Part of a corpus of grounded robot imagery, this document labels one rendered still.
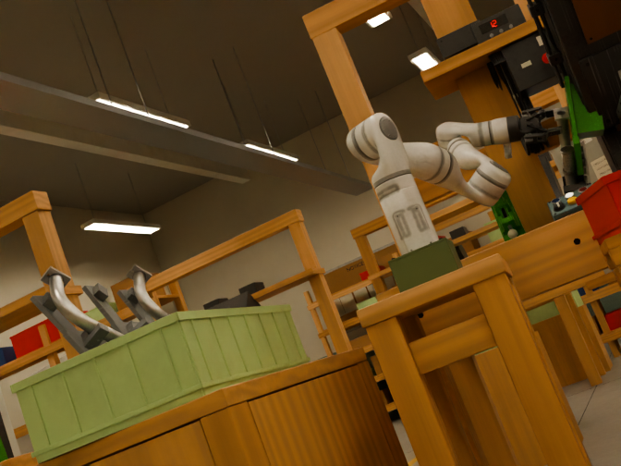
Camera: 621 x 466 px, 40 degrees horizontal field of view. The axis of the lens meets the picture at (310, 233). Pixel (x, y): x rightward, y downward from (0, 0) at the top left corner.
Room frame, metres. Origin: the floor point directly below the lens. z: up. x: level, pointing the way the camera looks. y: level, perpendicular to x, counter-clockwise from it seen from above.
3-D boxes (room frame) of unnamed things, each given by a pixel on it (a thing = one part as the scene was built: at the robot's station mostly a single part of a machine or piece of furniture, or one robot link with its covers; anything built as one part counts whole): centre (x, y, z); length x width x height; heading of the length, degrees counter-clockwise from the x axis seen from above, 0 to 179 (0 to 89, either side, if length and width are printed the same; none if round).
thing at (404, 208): (1.93, -0.22, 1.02); 0.09 x 0.09 x 0.17; 86
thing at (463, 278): (1.93, -0.22, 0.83); 0.32 x 0.32 x 0.04; 77
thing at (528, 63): (2.59, -0.85, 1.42); 0.17 x 0.12 x 0.15; 76
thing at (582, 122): (2.32, -0.82, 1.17); 0.13 x 0.12 x 0.20; 76
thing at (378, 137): (1.93, -0.22, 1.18); 0.09 x 0.09 x 0.17; 47
